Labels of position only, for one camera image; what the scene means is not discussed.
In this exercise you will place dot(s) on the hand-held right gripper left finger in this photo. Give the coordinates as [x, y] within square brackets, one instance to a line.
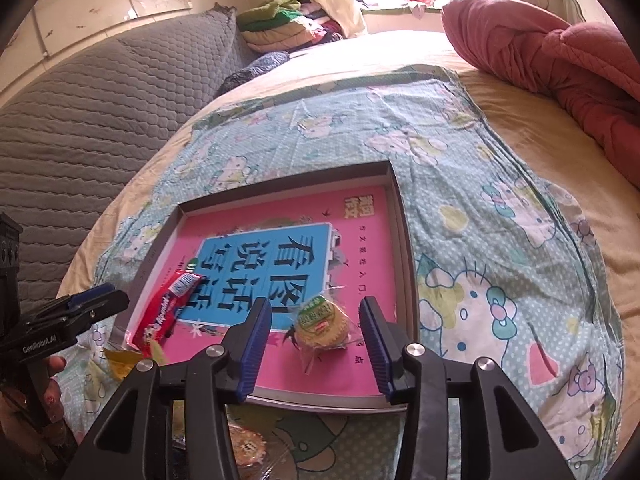
[252, 350]

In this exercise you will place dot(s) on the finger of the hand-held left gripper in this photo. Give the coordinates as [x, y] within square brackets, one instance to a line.
[107, 310]
[92, 295]

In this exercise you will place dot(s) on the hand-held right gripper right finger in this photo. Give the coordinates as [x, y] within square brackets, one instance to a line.
[375, 345]

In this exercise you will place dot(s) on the long yellow snack packet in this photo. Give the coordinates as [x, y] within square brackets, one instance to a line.
[120, 362]

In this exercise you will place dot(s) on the red snack packet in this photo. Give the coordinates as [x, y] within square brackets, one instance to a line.
[165, 310]

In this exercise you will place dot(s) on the clear green label cracker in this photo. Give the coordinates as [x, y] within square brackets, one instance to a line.
[320, 327]

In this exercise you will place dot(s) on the grey cardboard box pink inside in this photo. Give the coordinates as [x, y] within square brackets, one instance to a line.
[350, 260]

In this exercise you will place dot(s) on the yellow round pastry packet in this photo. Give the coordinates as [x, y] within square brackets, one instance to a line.
[247, 447]

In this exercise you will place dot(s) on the person's left hand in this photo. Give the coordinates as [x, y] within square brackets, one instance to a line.
[52, 400]

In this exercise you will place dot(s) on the cartoon cat printed blanket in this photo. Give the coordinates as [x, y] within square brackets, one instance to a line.
[450, 160]

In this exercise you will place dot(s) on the dark blue patterned cloth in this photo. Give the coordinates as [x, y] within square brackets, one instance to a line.
[250, 72]

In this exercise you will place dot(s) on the pile of folded clothes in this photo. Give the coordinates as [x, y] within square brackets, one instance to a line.
[280, 15]

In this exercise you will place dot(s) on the red and white cloth heap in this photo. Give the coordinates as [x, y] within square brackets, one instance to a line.
[425, 0]

